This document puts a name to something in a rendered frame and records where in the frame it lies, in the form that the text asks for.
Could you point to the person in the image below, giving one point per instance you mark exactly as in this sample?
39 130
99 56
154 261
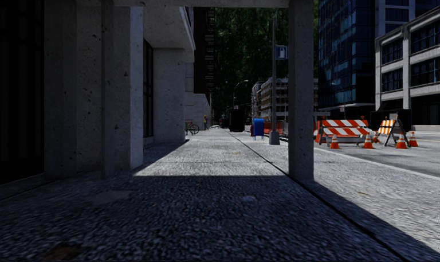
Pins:
205 122

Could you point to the dark box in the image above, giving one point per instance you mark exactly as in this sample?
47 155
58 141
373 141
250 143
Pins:
237 120

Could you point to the bicycle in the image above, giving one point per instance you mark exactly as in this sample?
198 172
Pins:
191 127

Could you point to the grey street lamp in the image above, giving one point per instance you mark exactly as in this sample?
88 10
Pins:
235 93

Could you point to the blue letter box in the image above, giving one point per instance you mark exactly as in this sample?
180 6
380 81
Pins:
258 127

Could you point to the row of buildings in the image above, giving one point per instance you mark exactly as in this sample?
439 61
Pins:
271 98

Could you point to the orange plastic barrier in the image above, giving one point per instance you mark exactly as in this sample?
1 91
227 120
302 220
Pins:
278 127

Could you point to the trees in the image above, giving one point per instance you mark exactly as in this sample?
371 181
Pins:
244 52

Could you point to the dark brick building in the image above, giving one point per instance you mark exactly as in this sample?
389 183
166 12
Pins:
204 48

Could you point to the orange traffic cone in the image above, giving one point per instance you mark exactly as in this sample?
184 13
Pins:
334 142
368 142
376 137
401 142
413 140

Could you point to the orange white striped barrier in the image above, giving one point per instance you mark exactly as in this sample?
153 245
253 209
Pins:
342 131

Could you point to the pale concrete building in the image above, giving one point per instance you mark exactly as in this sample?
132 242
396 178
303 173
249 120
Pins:
89 90

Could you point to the blue glass tower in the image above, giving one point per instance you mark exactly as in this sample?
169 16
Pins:
345 45

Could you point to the small orange white barrier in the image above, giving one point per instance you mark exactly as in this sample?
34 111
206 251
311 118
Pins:
393 129

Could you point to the grey concrete office building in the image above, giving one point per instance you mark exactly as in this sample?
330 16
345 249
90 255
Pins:
412 72

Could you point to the sign on a post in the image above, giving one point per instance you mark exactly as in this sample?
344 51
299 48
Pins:
274 90

